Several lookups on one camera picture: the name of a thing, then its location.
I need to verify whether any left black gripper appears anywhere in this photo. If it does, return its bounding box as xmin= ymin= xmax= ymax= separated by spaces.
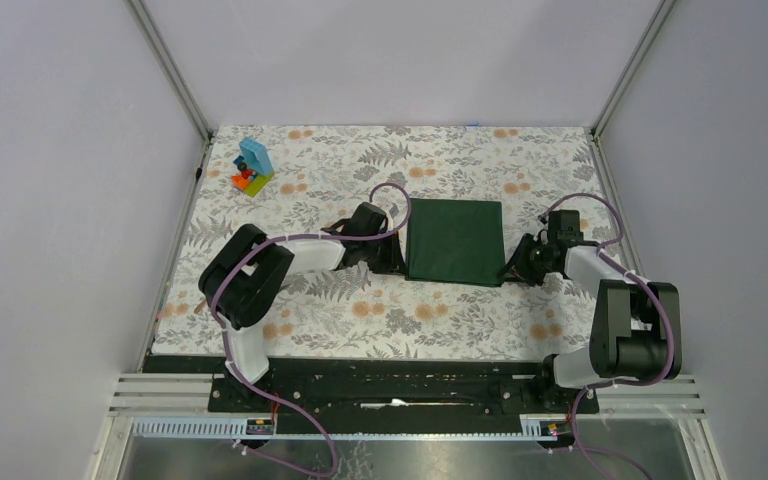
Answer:
xmin=361 ymin=228 xmax=408 ymax=275

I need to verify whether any dark green cloth napkin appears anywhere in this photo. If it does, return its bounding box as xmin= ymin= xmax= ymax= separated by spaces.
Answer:
xmin=406 ymin=198 xmax=506 ymax=287

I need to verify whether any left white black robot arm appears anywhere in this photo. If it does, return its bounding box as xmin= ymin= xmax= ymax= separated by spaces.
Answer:
xmin=198 ymin=202 xmax=407 ymax=411

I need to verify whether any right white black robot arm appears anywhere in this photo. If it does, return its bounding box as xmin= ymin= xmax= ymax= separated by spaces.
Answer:
xmin=499 ymin=210 xmax=682 ymax=412

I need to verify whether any floral patterned table mat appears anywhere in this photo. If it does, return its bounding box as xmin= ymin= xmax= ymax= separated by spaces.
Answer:
xmin=151 ymin=125 xmax=615 ymax=361

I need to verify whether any colourful toy brick build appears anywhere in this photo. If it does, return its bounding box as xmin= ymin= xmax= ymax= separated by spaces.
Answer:
xmin=230 ymin=137 xmax=274 ymax=197

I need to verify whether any white slotted cable duct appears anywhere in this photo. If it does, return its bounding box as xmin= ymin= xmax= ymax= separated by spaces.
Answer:
xmin=130 ymin=415 xmax=558 ymax=442

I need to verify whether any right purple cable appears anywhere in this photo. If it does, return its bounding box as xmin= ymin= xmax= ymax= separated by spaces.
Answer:
xmin=539 ymin=192 xmax=682 ymax=480

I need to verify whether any aluminium rail right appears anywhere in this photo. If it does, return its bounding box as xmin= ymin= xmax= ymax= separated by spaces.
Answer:
xmin=594 ymin=375 xmax=706 ymax=419

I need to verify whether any aluminium rail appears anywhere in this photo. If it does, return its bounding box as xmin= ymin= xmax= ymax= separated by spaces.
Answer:
xmin=110 ymin=373 xmax=213 ymax=414
xmin=594 ymin=375 xmax=706 ymax=419

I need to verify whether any aluminium rail left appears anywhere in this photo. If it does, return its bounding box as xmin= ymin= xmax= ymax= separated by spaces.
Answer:
xmin=110 ymin=373 xmax=213 ymax=414

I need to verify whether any right aluminium frame post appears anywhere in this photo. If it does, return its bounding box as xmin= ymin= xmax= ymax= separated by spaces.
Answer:
xmin=591 ymin=0 xmax=679 ymax=138

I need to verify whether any aluminium frame post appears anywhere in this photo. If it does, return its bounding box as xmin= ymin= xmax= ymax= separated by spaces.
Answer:
xmin=124 ymin=0 xmax=213 ymax=143
xmin=591 ymin=0 xmax=679 ymax=138

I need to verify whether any left aluminium frame post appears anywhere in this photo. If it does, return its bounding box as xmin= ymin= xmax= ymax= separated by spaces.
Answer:
xmin=124 ymin=0 xmax=213 ymax=143

